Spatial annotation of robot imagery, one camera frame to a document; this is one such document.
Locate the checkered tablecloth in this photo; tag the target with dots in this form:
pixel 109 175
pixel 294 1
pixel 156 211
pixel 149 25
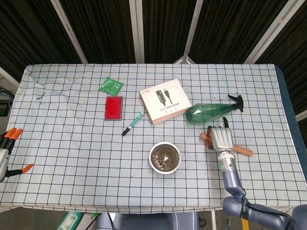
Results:
pixel 72 155

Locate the green foil sachet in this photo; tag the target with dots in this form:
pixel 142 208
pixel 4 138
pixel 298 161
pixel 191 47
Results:
pixel 111 86

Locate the white frame post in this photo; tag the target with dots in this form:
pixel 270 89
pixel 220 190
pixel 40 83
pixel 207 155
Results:
pixel 189 33
pixel 69 33
pixel 137 31
pixel 271 33

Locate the wooden stick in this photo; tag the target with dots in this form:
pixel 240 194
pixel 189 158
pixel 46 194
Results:
pixel 243 151

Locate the white bowl with debris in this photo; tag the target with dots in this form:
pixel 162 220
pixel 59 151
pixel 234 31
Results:
pixel 151 165

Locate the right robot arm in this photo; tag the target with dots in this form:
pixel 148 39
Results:
pixel 233 182

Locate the red ink pad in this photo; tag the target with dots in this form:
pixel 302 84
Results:
pixel 114 108

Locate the green plastic spray bottle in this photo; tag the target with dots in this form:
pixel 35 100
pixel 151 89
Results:
pixel 206 113

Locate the green and white package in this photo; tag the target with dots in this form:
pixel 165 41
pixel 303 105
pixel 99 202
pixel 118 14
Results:
pixel 72 221

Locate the green marker pen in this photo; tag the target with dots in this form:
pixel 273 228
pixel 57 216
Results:
pixel 133 123

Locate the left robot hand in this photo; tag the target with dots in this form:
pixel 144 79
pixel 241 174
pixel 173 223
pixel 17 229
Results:
pixel 3 158

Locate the crushed spice grains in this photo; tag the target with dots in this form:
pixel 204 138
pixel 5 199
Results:
pixel 160 155

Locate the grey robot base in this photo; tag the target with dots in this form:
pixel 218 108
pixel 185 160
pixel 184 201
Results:
pixel 148 221

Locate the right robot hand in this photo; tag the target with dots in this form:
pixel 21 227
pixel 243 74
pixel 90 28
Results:
pixel 221 140

